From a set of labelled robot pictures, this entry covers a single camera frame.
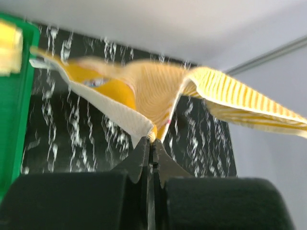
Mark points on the yellow orange striped towel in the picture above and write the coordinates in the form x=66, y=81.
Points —
x=141, y=96

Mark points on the yellow cream towel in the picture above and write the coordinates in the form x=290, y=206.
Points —
x=11, y=48

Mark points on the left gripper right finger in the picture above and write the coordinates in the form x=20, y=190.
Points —
x=183, y=202

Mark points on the green plastic tray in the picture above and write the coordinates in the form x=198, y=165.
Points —
x=15, y=94

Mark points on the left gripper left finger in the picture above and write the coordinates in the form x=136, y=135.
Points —
x=113, y=200

